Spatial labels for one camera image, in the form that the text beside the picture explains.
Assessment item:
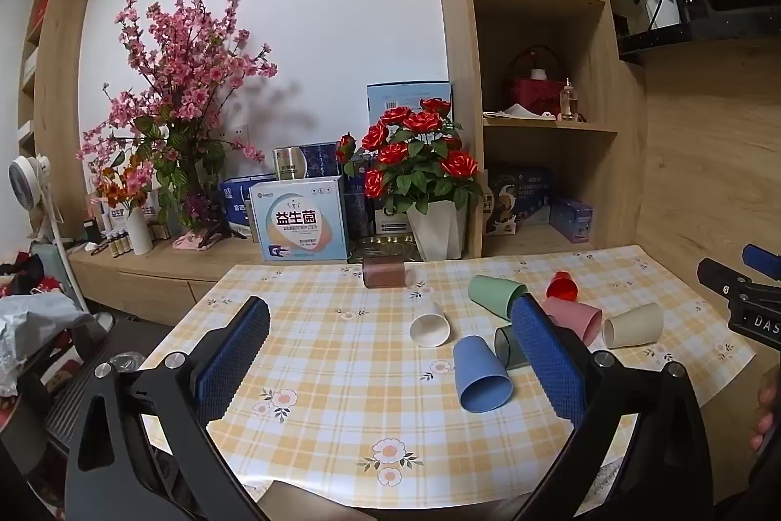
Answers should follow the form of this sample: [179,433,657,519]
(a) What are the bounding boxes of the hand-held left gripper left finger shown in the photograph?
[64,295,272,521]

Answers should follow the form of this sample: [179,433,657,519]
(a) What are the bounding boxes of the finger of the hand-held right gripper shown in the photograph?
[697,256,760,303]
[742,244,781,282]

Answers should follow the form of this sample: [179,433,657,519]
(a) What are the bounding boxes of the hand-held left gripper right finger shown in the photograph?
[505,293,716,521]

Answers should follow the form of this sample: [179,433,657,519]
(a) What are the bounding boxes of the dark green translucent cup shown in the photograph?
[493,323,531,369]

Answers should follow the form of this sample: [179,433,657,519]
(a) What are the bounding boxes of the pink plastic cup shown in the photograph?
[540,296,603,346]

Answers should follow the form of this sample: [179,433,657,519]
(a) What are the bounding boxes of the blue plastic cup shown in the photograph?
[452,334,514,415]

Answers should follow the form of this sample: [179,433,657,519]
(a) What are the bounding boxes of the red plastic cup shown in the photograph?
[546,271,578,303]

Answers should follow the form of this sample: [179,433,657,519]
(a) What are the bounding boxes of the light green plastic cup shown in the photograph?
[467,274,529,318]

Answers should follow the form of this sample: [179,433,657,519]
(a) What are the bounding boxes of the beige plastic cup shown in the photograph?
[603,302,665,350]

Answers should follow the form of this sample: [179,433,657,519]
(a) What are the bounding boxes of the white plastic cup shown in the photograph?
[409,299,453,347]

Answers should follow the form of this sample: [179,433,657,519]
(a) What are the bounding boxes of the brown plastic cup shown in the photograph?
[362,256,409,289]

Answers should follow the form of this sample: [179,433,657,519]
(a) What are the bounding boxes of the person's right hand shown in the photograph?
[755,364,781,440]

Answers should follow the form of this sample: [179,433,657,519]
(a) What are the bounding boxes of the yellow checked flowered tablecloth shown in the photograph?
[139,244,758,505]

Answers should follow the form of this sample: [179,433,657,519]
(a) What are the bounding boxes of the wooden sideboard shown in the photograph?
[66,234,367,328]

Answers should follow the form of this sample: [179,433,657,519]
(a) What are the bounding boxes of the small purple blue box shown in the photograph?
[549,197,595,244]

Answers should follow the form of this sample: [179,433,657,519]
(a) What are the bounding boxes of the light blue supplement box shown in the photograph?
[249,175,351,263]

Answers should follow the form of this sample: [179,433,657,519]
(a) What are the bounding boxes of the blue and white carton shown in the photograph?
[218,173,277,241]

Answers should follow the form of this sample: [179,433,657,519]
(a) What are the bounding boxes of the row of small vials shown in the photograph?
[101,229,134,257]

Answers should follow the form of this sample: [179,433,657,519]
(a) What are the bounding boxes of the dark blue illustrated box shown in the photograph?
[486,166,555,236]

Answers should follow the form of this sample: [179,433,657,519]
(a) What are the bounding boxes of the white vase with orange flowers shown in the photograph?
[90,161,161,256]

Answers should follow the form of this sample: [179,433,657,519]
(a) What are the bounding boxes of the silver metal tin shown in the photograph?
[272,146,313,183]

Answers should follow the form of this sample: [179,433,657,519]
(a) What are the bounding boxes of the grey plastic bag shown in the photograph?
[0,292,99,398]

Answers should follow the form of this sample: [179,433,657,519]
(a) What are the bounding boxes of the dark blue patterned box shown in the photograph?
[301,141,343,179]

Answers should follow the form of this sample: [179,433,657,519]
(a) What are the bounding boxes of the red roses in white pot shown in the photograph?
[335,97,484,263]

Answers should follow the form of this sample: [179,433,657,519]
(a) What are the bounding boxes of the small glass bottle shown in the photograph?
[559,78,578,124]

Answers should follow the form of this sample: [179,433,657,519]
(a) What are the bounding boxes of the white folded cloth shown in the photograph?
[483,104,557,122]

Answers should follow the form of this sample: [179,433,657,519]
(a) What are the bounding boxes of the white desk fan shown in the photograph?
[8,153,92,314]

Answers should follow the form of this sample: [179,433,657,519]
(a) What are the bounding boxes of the pink blossom branch arrangement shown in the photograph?
[77,0,280,251]

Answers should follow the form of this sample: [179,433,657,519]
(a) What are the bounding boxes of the red gift basket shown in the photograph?
[501,45,568,118]

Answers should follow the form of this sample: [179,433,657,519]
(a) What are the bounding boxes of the wooden shelf unit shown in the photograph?
[425,0,649,259]

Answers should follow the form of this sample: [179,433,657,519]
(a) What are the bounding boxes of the large pale blue box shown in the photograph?
[367,82,453,134]

